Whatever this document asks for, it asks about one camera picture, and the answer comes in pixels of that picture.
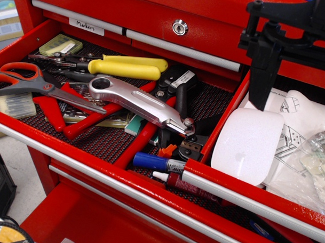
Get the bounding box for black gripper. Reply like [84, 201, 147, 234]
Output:
[239, 0, 325, 111]

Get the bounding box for silver box cutter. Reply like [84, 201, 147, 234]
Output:
[89, 75, 195, 137]

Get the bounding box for silver drawer lock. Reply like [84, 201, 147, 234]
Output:
[172, 19, 188, 36]

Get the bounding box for open left red drawer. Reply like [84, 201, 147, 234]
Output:
[0, 17, 252, 243]

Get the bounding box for open red drawer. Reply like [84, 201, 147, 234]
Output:
[0, 17, 252, 243]
[179, 64, 325, 243]

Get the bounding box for teal and white box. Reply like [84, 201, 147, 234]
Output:
[124, 115, 158, 146]

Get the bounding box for open right red drawer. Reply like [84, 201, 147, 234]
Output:
[179, 64, 325, 243]

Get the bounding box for white instruction paper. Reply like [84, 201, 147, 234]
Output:
[245, 89, 325, 184]

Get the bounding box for white computer mouse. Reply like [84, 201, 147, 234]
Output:
[211, 108, 284, 186]

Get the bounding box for black crimping tool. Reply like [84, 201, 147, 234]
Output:
[151, 64, 223, 161]

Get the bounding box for plastic bag of hardware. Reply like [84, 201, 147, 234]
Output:
[267, 131, 325, 216]

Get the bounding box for red tool chest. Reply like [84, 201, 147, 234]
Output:
[0, 0, 320, 243]

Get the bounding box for orange plastic piece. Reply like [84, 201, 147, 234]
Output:
[157, 144, 177, 159]

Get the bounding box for red threadlocker bottle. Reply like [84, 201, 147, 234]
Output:
[153, 171, 222, 203]

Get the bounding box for blue cap marker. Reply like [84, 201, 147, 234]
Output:
[133, 152, 186, 173]

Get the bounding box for dark grey pliers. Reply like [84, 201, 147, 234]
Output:
[50, 67, 112, 83]

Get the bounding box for white markers label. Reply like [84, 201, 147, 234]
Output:
[68, 18, 105, 36]

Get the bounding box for drill bit package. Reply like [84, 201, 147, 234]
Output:
[39, 82, 134, 131]

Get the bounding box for green plastic blade case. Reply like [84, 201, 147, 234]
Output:
[39, 34, 83, 56]

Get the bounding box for clear plastic bit case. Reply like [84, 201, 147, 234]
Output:
[0, 92, 37, 119]

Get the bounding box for red and grey scissors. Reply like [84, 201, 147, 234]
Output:
[0, 62, 106, 114]

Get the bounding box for yellow handled snips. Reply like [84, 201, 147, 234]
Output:
[28, 52, 168, 81]

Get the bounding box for red handled wire stripper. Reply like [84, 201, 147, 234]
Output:
[30, 76, 178, 155]

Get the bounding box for black cable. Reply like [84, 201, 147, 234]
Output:
[0, 214, 29, 242]

